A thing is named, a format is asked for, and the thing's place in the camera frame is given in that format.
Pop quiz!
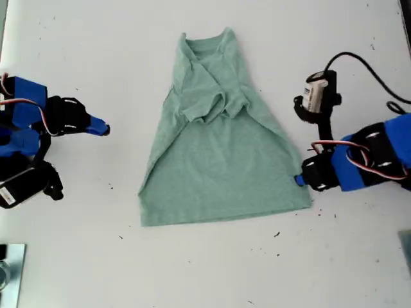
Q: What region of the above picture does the red white servo wire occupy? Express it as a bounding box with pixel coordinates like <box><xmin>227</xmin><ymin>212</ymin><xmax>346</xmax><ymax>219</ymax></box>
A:
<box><xmin>306</xmin><ymin>140</ymin><xmax>409</xmax><ymax>180</ymax></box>
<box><xmin>0</xmin><ymin>98</ymin><xmax>64</xmax><ymax>137</ymax></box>

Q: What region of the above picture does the steel plate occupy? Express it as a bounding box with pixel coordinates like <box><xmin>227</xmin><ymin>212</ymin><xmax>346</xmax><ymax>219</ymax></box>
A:
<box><xmin>0</xmin><ymin>243</ymin><xmax>27</xmax><ymax>308</ymax></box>

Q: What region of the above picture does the green t-shirt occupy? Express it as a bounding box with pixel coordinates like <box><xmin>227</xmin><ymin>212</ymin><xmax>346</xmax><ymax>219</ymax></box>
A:
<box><xmin>137</xmin><ymin>27</ymin><xmax>314</xmax><ymax>228</ymax></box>

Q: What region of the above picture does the black camera cable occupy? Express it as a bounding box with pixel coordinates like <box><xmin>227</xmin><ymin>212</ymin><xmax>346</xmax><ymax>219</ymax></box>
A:
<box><xmin>323</xmin><ymin>51</ymin><xmax>411</xmax><ymax>115</ymax></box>

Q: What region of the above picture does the black camera stalk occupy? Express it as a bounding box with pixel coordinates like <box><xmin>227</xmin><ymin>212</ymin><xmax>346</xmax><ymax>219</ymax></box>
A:
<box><xmin>316</xmin><ymin>110</ymin><xmax>335</xmax><ymax>151</ymax></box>
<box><xmin>33</xmin><ymin>133</ymin><xmax>53</xmax><ymax>168</ymax></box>

